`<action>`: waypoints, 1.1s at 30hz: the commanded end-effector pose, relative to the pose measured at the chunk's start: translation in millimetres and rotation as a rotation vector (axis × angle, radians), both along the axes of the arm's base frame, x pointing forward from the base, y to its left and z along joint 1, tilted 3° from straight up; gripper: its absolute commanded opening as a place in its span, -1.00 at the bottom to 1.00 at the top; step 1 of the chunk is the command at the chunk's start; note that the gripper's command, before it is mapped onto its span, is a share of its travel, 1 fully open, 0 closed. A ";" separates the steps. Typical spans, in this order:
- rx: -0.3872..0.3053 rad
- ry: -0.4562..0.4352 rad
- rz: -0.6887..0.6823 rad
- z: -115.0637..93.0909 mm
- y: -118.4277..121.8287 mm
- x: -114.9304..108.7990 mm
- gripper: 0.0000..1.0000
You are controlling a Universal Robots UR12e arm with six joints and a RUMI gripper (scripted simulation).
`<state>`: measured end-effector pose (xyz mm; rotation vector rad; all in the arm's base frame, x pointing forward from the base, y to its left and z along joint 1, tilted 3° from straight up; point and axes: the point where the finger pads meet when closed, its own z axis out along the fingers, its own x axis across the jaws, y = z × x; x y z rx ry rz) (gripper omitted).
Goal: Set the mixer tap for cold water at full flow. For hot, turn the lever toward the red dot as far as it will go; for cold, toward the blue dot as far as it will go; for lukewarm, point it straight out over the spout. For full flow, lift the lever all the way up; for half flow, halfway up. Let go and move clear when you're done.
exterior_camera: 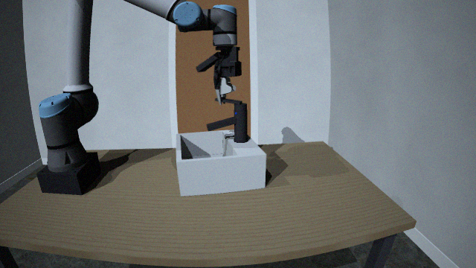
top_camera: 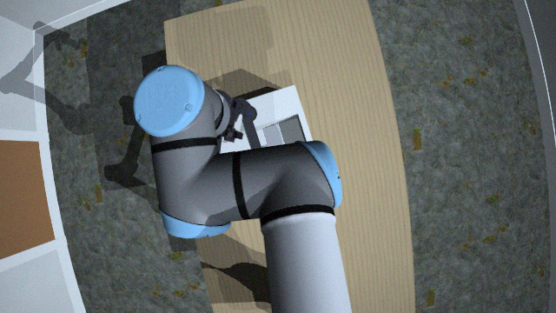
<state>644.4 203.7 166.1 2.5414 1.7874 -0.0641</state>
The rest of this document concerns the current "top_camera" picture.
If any black mixer tap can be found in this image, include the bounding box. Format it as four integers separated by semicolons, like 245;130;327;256
223;97;261;149

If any white sink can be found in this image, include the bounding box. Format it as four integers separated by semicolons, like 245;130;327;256
220;85;313;154

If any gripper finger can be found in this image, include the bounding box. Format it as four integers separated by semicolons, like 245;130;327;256
233;114;243;140

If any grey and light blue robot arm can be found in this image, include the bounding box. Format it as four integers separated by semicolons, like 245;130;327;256
133;64;352;313

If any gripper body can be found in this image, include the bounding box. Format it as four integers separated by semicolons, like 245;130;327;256
216;90;244;139

